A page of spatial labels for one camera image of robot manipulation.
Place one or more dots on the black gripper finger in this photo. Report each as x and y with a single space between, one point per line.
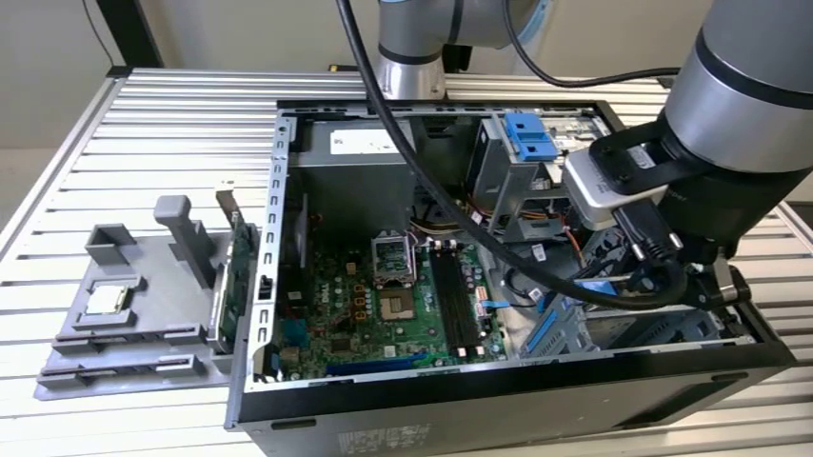
723 285

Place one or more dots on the hard disk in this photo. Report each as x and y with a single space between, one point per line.
599 287

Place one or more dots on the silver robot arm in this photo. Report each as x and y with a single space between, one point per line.
749 95

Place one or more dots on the grey disk bay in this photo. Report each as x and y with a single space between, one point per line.
574 340

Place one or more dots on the blue plastic drive latch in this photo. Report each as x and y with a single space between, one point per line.
523 126
537 151

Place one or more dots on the grey drive cage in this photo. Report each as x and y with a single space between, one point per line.
502 200

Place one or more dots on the black RAM slot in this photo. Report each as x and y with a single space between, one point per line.
452 299
443 299
460 299
468 299

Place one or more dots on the metal locking lever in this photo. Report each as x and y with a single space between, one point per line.
418 243

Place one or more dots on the CPU socket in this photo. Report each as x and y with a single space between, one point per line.
398 307

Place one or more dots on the black PC case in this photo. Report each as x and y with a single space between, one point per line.
444 423

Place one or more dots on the blue expansion slot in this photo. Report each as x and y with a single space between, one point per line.
375 365

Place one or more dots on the grey power supply unit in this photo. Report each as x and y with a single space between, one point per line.
343 195

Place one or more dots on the green motherboard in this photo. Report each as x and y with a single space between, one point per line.
336 328

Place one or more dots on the small yellow black plug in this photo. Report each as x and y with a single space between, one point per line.
335 68

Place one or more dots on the black case fan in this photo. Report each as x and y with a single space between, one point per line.
295 247

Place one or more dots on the green graphics card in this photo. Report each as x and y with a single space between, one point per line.
242 266

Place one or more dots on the grey parts rack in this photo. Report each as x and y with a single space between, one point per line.
152 295

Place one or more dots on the silver CPU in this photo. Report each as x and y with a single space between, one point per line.
107 300

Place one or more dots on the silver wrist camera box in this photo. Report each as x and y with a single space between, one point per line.
590 185

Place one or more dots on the black camera bracket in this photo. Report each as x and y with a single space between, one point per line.
610 147

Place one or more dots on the black metal post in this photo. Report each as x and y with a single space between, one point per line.
136 33

